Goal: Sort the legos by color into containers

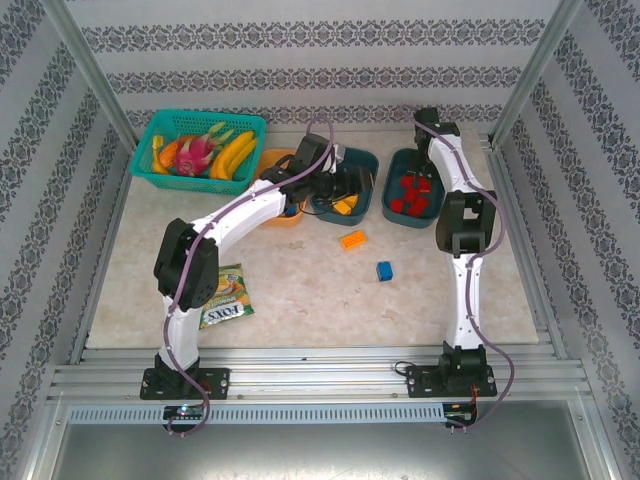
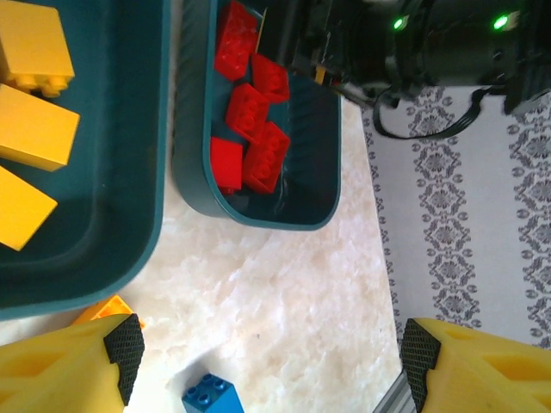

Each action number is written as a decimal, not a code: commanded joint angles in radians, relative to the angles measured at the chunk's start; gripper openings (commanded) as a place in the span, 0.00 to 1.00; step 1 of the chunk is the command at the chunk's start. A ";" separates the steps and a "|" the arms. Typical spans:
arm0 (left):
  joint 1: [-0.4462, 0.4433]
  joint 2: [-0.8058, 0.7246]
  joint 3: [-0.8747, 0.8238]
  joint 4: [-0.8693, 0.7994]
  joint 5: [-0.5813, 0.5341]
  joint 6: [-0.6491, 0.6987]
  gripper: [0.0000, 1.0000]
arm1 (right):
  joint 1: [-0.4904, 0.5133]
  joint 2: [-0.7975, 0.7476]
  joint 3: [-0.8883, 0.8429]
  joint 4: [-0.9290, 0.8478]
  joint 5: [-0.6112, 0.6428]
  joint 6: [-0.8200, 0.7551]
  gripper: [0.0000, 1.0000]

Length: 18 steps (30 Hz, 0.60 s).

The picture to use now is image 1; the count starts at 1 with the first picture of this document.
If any aluminium frame post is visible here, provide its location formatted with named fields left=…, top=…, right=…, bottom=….
left=40, top=0, right=140, bottom=147
left=488, top=0, right=585, bottom=146

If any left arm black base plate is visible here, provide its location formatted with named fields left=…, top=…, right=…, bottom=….
left=139, top=368, right=231, bottom=400

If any grey slotted cable duct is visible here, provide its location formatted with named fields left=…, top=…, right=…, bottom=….
left=67, top=403, right=446, bottom=425

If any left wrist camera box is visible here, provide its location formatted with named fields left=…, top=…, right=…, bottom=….
left=294, top=133, right=347, bottom=169

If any green Fox's candy bag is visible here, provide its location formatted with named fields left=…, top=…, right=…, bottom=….
left=198, top=263, right=255, bottom=330

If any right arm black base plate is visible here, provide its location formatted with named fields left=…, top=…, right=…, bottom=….
left=405, top=364, right=499, bottom=399

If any grey metal panel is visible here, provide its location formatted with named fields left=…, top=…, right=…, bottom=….
left=29, top=399, right=614, bottom=480

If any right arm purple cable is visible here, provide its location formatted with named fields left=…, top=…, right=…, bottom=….
left=402, top=104, right=517, bottom=432

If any aluminium side rail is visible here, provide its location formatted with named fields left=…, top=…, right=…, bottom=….
left=479, top=134, right=569, bottom=360
left=69, top=149, right=137, bottom=364

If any small yellow toy fruit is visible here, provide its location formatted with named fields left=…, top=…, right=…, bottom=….
left=151, top=134, right=167, bottom=175

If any dark teal plastic container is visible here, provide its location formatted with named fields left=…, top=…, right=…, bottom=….
left=309, top=146, right=380, bottom=225
left=381, top=147, right=449, bottom=230

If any aluminium mounting rail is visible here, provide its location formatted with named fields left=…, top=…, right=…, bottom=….
left=48, top=347, right=592, bottom=402

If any thin black wrist wire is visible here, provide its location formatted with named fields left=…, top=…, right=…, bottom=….
left=298, top=198, right=342, bottom=217

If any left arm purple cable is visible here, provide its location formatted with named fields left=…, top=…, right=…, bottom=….
left=163, top=114, right=336, bottom=439

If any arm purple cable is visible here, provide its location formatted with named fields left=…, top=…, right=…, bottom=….
left=163, top=114, right=336, bottom=439
left=402, top=104, right=517, bottom=432

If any orange toy fruit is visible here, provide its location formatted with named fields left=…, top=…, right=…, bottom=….
left=160, top=135, right=187, bottom=169

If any teal plastic basket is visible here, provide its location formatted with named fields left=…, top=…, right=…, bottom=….
left=130, top=109, right=267, bottom=196

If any pink dragon fruit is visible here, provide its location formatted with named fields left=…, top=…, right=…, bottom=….
left=174, top=121, right=235, bottom=177

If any orange plastic container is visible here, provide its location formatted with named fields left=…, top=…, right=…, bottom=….
left=255, top=148, right=307, bottom=229

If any yellow banana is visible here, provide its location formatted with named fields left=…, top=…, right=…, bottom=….
left=210, top=129, right=259, bottom=179
left=222, top=138, right=259, bottom=181

